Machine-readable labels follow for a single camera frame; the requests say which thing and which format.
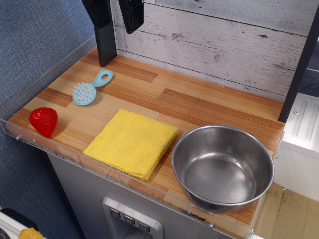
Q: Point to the grey toy kitchen cabinet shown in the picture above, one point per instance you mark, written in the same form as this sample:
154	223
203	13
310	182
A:
86	189

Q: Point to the light blue scrub brush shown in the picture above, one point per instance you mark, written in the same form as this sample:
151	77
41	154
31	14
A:
85	93

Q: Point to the black upright post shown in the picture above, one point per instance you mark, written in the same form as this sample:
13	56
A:
301	68
106	45

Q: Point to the yellow towel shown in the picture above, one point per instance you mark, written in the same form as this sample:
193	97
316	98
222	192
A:
132	143

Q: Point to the black right upright post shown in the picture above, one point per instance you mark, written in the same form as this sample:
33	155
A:
301	68

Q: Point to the stainless steel bowl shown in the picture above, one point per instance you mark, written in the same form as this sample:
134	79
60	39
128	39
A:
222	169

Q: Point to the white ridged drainer tray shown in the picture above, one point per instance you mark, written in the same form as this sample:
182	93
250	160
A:
301	130

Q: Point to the red toy strawberry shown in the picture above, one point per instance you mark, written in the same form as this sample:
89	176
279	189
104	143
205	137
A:
44	120

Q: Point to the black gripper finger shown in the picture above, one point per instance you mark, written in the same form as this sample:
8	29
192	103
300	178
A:
133	14
98	12

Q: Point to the yellow object bottom corner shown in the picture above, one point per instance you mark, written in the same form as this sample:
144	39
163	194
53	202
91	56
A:
30	233

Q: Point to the clear acrylic edge guard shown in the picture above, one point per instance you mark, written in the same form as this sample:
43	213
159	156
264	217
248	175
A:
37	74

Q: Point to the black left upright post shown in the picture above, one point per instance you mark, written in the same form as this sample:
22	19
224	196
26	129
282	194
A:
106	45

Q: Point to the silver dispenser button panel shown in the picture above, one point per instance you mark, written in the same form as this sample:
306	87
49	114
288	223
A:
128	223

